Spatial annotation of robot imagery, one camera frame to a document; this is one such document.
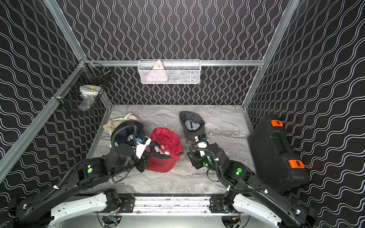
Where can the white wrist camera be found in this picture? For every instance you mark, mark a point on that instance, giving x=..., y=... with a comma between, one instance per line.
x=202, y=141
x=142, y=144

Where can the navy blue baseball cap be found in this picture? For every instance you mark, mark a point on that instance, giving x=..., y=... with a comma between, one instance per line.
x=126, y=132

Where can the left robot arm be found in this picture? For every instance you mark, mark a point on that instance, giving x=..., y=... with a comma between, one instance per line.
x=36, y=211

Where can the red and black cap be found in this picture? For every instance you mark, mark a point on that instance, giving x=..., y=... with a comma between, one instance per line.
x=166, y=150

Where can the black wire mesh basket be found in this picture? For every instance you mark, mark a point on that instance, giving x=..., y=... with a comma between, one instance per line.
x=86, y=73

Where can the black plastic tool case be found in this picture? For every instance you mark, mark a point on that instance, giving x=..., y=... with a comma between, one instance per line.
x=275, y=162

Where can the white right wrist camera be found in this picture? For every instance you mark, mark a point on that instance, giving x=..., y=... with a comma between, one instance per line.
x=202, y=141

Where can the white item in black basket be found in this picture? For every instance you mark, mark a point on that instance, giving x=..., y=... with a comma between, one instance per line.
x=89, y=94

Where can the pink triangular card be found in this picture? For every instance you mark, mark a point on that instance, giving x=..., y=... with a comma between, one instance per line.
x=158, y=73

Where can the white wire wall basket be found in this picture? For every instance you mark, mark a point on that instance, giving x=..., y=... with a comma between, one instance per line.
x=179, y=71

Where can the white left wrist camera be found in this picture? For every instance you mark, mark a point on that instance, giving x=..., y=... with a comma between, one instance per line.
x=142, y=144

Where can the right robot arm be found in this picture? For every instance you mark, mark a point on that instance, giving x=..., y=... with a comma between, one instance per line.
x=246, y=193

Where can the dark grey cap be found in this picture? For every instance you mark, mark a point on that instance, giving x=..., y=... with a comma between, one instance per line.
x=193, y=125

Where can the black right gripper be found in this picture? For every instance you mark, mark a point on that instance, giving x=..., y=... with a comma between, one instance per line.
x=195, y=159

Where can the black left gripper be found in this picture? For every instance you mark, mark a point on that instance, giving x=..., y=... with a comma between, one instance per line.
x=149, y=151

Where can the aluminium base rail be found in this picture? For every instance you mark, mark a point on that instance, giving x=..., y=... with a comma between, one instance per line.
x=173, y=205

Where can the beige cap with black lettering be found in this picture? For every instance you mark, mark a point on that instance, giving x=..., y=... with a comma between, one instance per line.
x=113, y=123

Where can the aluminium corner frame post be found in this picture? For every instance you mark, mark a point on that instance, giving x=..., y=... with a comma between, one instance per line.
x=65, y=28

